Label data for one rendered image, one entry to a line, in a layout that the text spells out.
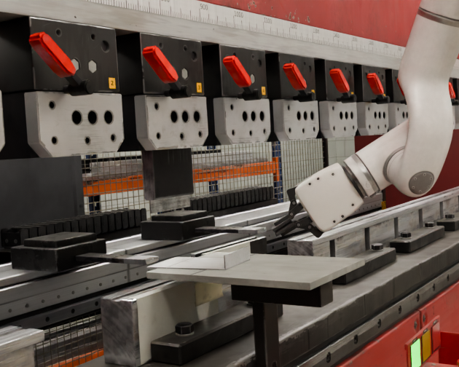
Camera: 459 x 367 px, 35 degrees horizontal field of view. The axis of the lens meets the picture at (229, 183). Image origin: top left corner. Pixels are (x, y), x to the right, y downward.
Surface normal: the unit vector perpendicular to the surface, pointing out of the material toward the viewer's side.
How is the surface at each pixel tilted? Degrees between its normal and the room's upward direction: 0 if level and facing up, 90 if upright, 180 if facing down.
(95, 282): 90
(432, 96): 68
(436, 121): 77
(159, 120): 90
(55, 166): 90
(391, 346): 90
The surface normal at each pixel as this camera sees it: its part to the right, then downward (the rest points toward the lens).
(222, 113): -0.54, 0.08
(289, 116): 0.84, -0.01
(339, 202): -0.02, 0.12
